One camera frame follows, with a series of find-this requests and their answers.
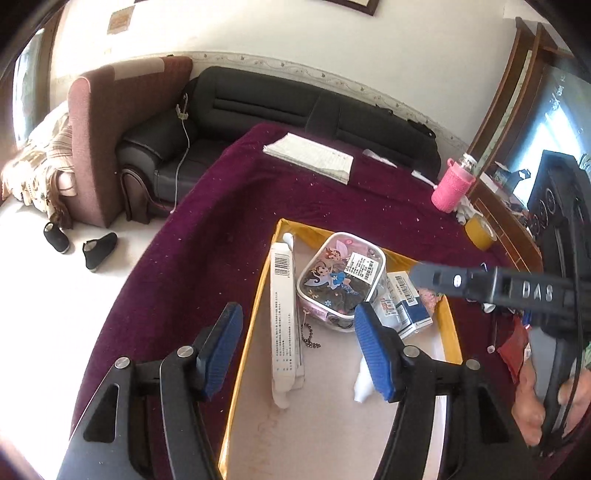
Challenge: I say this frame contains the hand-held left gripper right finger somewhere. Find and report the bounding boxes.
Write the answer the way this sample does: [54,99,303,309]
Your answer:
[353,302,541,480]

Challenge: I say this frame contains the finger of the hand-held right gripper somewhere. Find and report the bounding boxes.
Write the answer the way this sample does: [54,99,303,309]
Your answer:
[411,262,566,315]

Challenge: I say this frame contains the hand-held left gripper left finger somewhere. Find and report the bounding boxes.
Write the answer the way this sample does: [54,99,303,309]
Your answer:
[55,302,245,480]

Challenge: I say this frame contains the long white box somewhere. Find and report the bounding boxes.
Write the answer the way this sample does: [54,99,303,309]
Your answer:
[269,233,308,409]

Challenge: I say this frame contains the yellow cardboard box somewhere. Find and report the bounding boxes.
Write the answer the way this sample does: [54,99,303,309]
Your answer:
[217,218,463,480]

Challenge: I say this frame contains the person's right hand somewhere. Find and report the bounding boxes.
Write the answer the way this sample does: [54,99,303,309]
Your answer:
[512,362,591,446]

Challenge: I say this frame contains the small white tube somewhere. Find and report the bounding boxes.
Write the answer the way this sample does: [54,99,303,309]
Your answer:
[353,357,376,403]

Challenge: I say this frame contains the brown packing tape roll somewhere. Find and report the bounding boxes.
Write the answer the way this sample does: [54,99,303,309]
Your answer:
[464,216,498,251]

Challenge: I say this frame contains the blue and white medicine box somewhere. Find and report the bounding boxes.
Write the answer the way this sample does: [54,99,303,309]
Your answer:
[381,271,435,341]

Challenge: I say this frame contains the white cloth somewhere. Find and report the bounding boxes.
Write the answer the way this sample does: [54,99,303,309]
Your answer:
[455,198,481,227]

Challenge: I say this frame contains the red foil packet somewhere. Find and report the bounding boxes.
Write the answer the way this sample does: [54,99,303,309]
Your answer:
[496,318,529,384]

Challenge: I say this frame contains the clear cartoon print pouch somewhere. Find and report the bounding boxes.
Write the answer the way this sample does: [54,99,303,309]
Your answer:
[295,232,387,355]

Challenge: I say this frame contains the bottle in pink knit sleeve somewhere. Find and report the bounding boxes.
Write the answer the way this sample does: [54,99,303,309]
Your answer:
[431,154,477,214]

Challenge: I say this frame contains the purple tablecloth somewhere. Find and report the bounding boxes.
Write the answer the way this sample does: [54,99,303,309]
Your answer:
[69,122,546,480]

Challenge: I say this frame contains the white paper scrap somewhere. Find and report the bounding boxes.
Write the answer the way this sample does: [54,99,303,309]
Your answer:
[362,148,398,168]

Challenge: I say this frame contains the wooden cabinet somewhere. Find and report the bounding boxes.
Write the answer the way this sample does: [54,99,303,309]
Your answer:
[466,16,591,278]

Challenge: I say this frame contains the black shoe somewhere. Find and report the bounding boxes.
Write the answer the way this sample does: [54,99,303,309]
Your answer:
[43,222,71,254]
[82,232,119,273]

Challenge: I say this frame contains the stack of white papers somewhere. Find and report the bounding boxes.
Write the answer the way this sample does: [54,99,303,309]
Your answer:
[263,132,355,185]

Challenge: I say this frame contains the maroon armchair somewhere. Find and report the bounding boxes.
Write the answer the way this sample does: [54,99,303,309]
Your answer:
[67,55,194,229]

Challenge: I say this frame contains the black leather sofa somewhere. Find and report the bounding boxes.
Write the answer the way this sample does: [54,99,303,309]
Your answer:
[115,66,439,224]

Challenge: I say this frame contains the printed blanket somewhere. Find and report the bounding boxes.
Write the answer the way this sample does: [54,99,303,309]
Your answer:
[0,99,77,227]

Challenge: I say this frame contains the white charging cable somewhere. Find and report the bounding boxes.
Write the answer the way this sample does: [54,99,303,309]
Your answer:
[174,92,192,213]

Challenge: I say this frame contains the dark picture frame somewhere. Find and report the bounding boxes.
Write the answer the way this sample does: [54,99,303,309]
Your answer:
[323,0,380,17]

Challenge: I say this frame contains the tan wall sticker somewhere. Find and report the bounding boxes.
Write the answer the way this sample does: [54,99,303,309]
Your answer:
[107,10,131,34]

